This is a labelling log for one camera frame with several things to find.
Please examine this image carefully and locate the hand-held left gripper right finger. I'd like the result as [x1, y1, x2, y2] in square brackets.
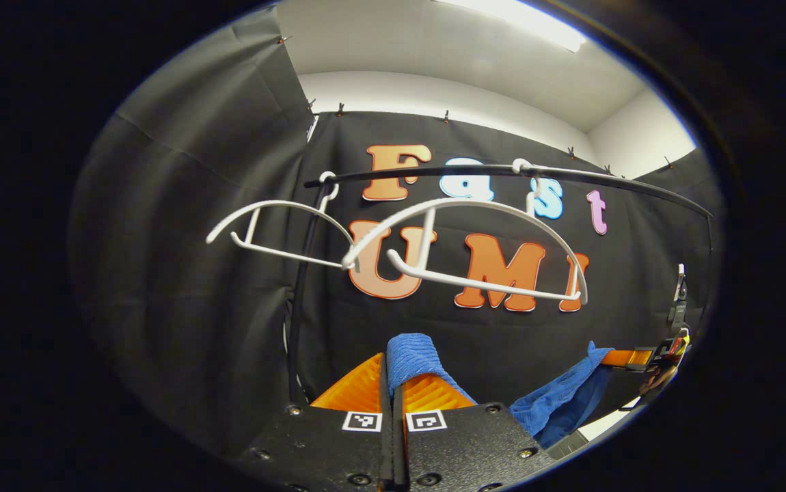
[393, 372, 561, 492]

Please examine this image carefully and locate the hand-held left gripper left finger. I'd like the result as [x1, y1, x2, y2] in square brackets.
[232, 353, 394, 492]

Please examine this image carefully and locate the blue corduroy jacket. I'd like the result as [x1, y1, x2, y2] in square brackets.
[386, 333, 616, 450]

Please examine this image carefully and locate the white plastic hanger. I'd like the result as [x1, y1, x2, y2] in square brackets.
[205, 171, 356, 269]
[340, 159, 590, 307]

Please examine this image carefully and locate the black metal clothes rack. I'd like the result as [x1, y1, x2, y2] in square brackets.
[286, 163, 715, 405]

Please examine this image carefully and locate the black backdrop cloth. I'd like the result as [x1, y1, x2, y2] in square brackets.
[68, 7, 718, 465]

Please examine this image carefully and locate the ceiling light panel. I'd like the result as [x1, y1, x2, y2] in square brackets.
[434, 0, 588, 54]

